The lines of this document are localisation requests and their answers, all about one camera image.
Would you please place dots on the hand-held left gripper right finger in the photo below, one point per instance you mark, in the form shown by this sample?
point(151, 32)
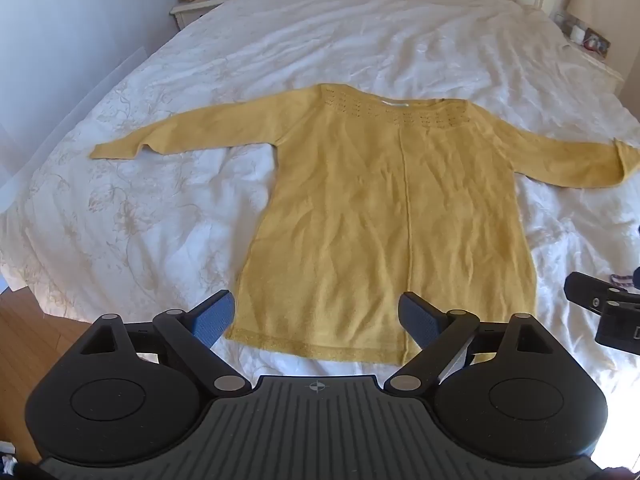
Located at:
point(419, 321)

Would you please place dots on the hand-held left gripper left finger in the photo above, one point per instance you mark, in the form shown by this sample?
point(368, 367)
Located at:
point(216, 322)

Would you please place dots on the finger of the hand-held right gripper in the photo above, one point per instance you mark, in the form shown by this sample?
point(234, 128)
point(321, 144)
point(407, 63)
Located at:
point(587, 295)

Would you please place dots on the yellow knit sweater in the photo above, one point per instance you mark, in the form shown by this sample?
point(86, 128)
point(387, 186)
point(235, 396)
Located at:
point(385, 220)

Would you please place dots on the dark striped cloth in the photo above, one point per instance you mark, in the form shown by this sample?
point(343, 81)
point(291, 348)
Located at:
point(621, 281)

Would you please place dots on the white nightstand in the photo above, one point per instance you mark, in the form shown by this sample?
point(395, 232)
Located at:
point(602, 67)
point(192, 12)

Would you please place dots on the white cup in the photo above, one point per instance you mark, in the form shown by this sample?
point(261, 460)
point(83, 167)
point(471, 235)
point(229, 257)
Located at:
point(578, 34)

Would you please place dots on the cream table lamp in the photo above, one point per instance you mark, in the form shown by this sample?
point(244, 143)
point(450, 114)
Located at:
point(579, 5)

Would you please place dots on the bed with white bedspread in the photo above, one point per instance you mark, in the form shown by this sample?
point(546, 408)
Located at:
point(350, 35)

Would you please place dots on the dark photo frame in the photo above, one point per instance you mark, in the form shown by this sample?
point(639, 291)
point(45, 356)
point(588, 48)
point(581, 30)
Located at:
point(597, 42)

